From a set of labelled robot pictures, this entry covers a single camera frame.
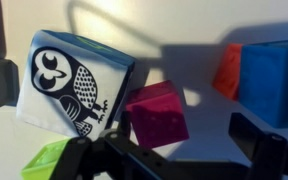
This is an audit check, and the yellow-green plastic block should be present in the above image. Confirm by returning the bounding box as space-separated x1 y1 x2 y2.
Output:
20 138 73 180

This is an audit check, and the blue fabric cube with owl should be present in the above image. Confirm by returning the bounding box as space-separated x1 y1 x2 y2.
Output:
15 29 137 138

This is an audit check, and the orange plastic block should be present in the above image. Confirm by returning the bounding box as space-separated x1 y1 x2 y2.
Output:
212 43 244 101

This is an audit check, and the pink plastic block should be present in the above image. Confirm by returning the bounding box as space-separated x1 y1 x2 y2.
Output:
125 79 191 149

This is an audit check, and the blue plastic block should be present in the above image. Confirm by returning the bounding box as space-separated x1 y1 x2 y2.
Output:
238 39 288 129

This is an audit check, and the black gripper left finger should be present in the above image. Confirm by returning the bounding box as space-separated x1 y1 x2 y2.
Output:
50 111 185 180

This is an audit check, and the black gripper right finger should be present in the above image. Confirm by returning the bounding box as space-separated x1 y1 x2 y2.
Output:
228 112 288 180

